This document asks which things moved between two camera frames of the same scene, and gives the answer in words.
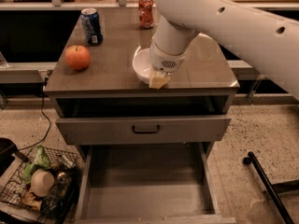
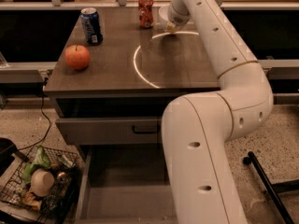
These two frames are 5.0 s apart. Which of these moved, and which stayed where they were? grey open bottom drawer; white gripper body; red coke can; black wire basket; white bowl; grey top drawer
Moved: white bowl; white gripper body
Stayed: grey open bottom drawer; red coke can; grey top drawer; black wire basket
